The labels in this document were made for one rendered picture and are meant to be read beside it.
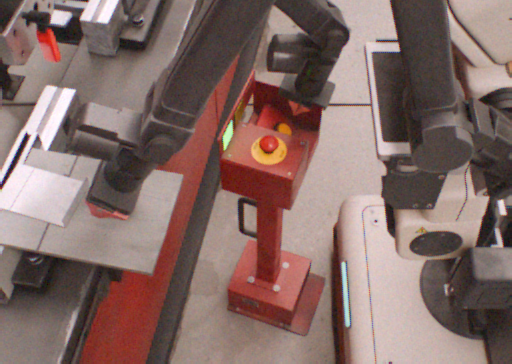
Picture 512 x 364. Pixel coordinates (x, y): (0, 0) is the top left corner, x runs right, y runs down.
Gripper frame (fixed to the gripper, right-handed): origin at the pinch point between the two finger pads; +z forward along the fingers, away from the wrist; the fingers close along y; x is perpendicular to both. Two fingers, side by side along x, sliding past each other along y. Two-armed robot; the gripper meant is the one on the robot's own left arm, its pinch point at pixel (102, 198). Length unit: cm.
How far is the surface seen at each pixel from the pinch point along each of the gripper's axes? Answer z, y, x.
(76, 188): 4.5, -2.2, -3.7
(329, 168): 72, -85, 79
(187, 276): 86, -34, 46
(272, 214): 34, -34, 45
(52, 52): -8.9, -14.1, -16.2
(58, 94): 13.3, -23.1, -12.1
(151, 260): -3.0, 7.7, 9.5
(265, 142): 8.3, -31.2, 27.7
